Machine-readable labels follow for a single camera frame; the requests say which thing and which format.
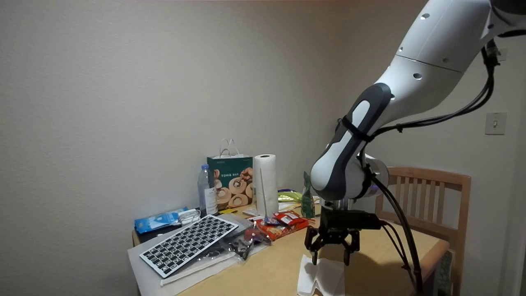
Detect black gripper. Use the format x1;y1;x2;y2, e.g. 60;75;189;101
304;202;363;267

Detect white paper towel roll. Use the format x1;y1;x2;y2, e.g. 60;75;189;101
251;152;279;223

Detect dark green snack bag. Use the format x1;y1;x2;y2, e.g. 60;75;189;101
299;170;317;220

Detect red snack packets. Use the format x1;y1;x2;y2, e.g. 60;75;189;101
253;210;312;243

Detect yellow green packet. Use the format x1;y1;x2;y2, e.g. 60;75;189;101
276;188;304;205

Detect small black red item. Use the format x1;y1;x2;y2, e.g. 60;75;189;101
226;228;272;262

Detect wooden chair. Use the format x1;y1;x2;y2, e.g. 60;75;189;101
376;164;473;296

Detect white paper sheets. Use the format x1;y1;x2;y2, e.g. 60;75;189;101
159;248;243;287

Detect clear plastic water bottle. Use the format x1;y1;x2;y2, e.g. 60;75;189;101
195;164;218;218

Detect black and white keyboard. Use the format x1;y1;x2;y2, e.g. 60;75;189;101
138;213;240;279

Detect blue plastic packet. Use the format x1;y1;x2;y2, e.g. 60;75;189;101
133;207;202;236

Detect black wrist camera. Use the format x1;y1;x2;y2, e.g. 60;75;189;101
350;208;384;231

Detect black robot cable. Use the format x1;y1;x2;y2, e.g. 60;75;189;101
355;37;503;296

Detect white wall switch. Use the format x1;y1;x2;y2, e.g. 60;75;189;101
483;111;508;136

